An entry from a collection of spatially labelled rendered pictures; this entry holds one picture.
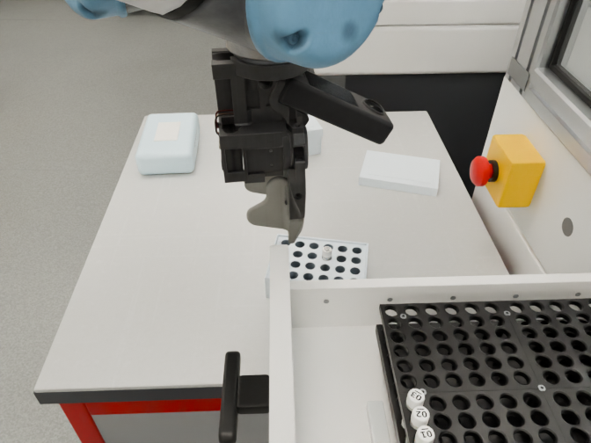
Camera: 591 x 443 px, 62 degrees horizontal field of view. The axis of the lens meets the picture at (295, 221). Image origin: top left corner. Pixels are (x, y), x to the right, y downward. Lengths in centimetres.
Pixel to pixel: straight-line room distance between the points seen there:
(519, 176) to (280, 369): 42
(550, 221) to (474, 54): 56
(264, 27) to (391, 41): 88
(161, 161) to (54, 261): 116
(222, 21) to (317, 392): 34
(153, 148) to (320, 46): 67
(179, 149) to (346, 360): 50
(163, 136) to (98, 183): 142
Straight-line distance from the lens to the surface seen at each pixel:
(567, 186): 65
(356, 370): 49
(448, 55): 114
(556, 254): 67
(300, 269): 63
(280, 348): 39
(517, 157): 68
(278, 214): 52
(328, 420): 46
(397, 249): 72
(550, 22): 71
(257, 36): 23
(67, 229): 209
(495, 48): 117
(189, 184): 85
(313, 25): 22
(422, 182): 83
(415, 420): 39
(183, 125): 93
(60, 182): 237
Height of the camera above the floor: 124
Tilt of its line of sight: 40 degrees down
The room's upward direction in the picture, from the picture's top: straight up
